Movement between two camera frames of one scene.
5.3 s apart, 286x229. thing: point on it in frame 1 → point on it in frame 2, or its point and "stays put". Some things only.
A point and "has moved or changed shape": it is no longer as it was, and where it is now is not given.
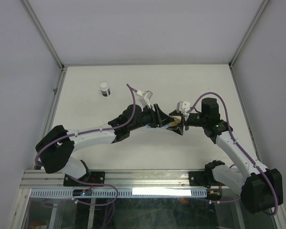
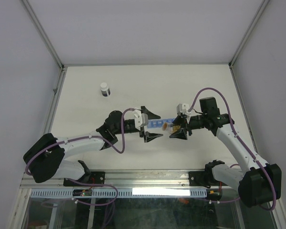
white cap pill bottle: (106, 90) stays put
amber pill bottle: (175, 122) has moved or changed shape
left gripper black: (162, 118) → (149, 136)
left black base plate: (94, 177) stays put
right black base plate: (198, 178) stays put
